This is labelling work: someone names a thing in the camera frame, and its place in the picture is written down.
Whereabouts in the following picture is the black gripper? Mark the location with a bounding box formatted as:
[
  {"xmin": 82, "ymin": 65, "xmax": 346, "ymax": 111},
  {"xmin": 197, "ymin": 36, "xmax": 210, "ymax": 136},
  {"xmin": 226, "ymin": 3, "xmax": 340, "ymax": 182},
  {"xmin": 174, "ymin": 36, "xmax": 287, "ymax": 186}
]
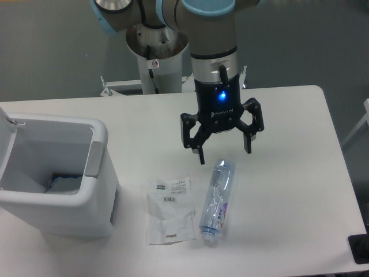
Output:
[{"xmin": 180, "ymin": 72, "xmax": 265, "ymax": 165}]

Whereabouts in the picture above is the clear plastic water bottle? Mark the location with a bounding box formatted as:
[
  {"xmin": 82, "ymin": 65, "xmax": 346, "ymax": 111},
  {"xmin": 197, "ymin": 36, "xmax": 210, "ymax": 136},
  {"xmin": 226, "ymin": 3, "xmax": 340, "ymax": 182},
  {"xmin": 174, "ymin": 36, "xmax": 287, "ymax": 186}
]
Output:
[{"xmin": 199, "ymin": 159, "xmax": 235, "ymax": 245}]

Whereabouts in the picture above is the clear plastic packaging bag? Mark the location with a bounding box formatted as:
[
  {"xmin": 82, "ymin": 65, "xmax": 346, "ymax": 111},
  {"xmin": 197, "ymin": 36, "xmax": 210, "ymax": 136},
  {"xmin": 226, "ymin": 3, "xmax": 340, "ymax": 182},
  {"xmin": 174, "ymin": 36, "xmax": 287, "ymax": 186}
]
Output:
[{"xmin": 146, "ymin": 177, "xmax": 195, "ymax": 245}]

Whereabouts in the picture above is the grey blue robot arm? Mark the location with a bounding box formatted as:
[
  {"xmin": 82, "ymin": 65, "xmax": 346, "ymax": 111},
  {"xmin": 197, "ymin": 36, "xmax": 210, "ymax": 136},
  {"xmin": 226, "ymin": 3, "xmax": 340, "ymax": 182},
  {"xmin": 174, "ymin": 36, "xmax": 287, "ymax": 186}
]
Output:
[{"xmin": 90, "ymin": 1, "xmax": 264, "ymax": 159}]

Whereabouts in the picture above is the white trash can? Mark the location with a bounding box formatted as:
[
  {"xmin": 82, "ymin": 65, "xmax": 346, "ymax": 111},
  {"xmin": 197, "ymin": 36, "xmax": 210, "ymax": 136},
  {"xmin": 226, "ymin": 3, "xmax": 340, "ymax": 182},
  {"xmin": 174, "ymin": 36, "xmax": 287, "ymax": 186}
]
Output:
[{"xmin": 1, "ymin": 112, "xmax": 119, "ymax": 237}]

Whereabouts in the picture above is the white trash can lid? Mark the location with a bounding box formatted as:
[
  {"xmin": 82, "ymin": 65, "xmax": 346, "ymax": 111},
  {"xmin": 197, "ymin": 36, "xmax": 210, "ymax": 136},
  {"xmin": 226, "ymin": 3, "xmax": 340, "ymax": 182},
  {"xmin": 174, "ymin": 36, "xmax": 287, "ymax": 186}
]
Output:
[{"xmin": 1, "ymin": 108, "xmax": 25, "ymax": 178}]

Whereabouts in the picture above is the black device at table edge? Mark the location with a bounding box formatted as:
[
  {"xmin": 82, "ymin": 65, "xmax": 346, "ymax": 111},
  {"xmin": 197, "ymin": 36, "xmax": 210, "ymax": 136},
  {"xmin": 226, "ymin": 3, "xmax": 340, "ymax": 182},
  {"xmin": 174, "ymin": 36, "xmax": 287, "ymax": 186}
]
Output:
[{"xmin": 348, "ymin": 234, "xmax": 368, "ymax": 264}]

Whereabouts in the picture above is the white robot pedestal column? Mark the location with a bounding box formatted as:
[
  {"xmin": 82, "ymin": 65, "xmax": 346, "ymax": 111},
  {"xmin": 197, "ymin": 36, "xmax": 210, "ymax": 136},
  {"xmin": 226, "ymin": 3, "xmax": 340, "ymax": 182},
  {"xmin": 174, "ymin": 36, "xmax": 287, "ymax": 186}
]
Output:
[{"xmin": 126, "ymin": 24, "xmax": 188, "ymax": 95}]

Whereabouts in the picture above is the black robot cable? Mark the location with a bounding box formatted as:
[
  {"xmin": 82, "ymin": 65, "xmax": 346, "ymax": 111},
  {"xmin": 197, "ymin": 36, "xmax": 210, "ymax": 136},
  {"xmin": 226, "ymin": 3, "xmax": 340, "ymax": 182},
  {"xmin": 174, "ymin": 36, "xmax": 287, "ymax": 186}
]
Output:
[{"xmin": 145, "ymin": 44, "xmax": 160, "ymax": 95}]

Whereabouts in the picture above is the white pedestal base frame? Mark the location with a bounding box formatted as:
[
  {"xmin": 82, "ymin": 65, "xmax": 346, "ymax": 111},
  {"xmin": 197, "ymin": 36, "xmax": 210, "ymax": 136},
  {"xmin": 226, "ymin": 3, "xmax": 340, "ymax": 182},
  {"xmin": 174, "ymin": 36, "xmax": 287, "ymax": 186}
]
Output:
[{"xmin": 100, "ymin": 65, "xmax": 248, "ymax": 97}]

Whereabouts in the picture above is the white frame at right edge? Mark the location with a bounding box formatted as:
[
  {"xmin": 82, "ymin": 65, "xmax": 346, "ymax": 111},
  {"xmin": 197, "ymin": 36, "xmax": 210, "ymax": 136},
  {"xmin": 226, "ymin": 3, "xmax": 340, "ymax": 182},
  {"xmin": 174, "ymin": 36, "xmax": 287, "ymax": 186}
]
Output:
[{"xmin": 341, "ymin": 99, "xmax": 368, "ymax": 151}]

